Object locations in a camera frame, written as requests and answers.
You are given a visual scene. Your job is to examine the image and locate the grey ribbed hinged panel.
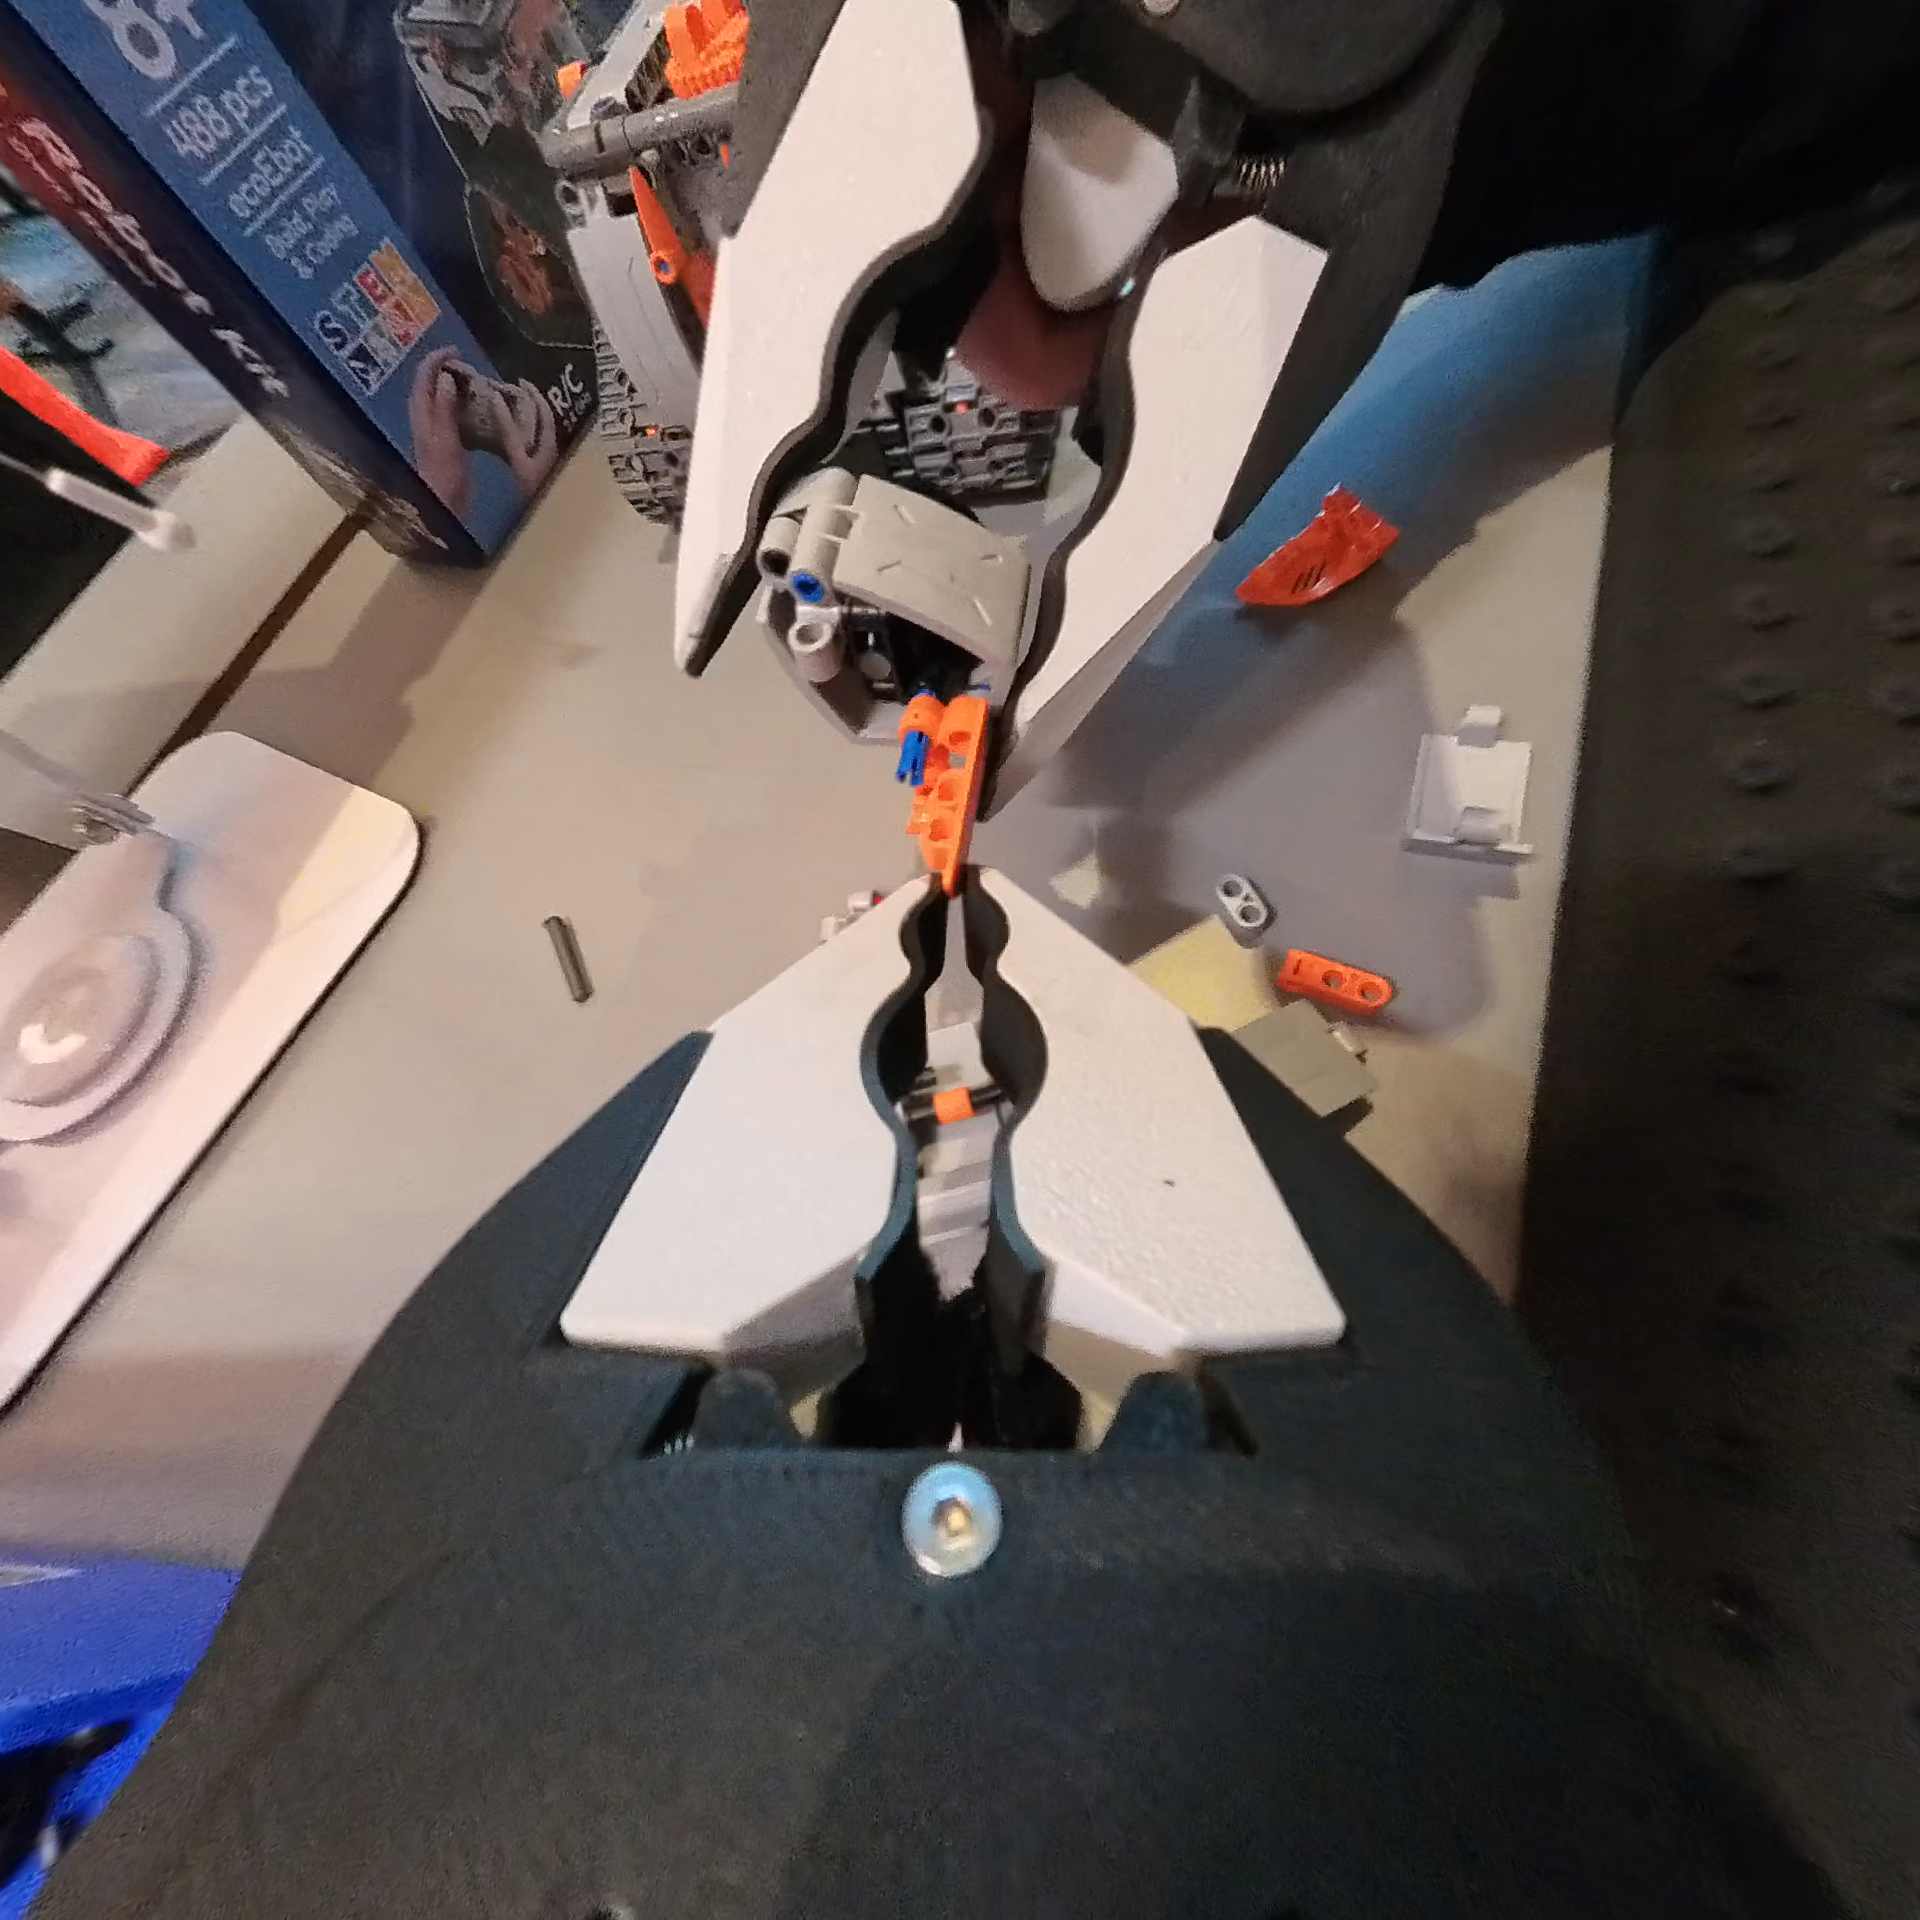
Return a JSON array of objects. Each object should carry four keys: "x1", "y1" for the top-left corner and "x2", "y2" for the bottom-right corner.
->
[{"x1": 1257, "y1": 995, "x2": 1378, "y2": 1115}]

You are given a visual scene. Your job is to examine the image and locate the light grey flat clip panel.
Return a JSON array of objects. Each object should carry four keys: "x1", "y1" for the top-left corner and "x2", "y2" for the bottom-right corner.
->
[{"x1": 1402, "y1": 704, "x2": 1536, "y2": 862}]

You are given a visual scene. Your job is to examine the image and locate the tracked toy robot vehicle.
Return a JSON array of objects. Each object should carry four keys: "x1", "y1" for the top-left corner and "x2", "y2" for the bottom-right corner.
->
[{"x1": 539, "y1": 0, "x2": 1081, "y2": 524}]

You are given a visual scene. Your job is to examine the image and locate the grey hinge assembly orange bushes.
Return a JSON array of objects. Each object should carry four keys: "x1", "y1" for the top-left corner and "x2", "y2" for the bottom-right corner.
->
[{"x1": 896, "y1": 1020, "x2": 1025, "y2": 1307}]

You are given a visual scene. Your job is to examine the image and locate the grey motor assembly orange panel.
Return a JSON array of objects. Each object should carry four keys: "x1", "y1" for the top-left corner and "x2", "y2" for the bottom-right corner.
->
[{"x1": 755, "y1": 468, "x2": 1056, "y2": 881}]

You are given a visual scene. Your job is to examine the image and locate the light blue sheet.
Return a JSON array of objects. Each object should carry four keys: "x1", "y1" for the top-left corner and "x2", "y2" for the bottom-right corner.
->
[{"x1": 1247, "y1": 230, "x2": 1666, "y2": 512}]

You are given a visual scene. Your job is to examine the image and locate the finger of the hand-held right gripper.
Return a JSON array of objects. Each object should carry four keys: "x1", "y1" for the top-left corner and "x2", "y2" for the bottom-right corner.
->
[
  {"x1": 670, "y1": 0, "x2": 1000, "y2": 681},
  {"x1": 978, "y1": 214, "x2": 1334, "y2": 824}
]

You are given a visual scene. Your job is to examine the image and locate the blue toy kit box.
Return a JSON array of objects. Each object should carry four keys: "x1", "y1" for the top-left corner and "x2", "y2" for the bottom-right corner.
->
[{"x1": 0, "y1": 0, "x2": 602, "y2": 570}]

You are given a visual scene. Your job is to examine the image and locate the person's right hand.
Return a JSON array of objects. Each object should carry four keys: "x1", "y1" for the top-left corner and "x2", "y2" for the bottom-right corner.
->
[{"x1": 954, "y1": 258, "x2": 1123, "y2": 410}]

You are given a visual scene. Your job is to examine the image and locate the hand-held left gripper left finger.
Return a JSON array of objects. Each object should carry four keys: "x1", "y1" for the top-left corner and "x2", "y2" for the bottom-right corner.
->
[{"x1": 560, "y1": 882, "x2": 962, "y2": 1379}]

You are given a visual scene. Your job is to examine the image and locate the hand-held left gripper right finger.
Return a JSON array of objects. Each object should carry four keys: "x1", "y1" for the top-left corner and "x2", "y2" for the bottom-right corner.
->
[{"x1": 968, "y1": 866, "x2": 1350, "y2": 1379}]

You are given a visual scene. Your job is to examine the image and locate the red curved shell piece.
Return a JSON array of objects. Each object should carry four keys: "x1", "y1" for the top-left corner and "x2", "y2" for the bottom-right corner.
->
[{"x1": 1232, "y1": 482, "x2": 1404, "y2": 611}]

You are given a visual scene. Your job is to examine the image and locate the blue storage bin with tag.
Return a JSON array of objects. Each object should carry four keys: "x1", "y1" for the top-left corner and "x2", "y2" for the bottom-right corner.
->
[{"x1": 0, "y1": 1552, "x2": 244, "y2": 1920}]

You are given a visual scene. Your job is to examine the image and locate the orange three-hole beam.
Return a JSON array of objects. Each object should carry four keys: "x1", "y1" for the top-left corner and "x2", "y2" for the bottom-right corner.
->
[{"x1": 1274, "y1": 946, "x2": 1400, "y2": 1011}]

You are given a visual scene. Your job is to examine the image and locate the white rounded base board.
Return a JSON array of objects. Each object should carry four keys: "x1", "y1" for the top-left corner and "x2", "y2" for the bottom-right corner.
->
[{"x1": 0, "y1": 730, "x2": 426, "y2": 1413}]

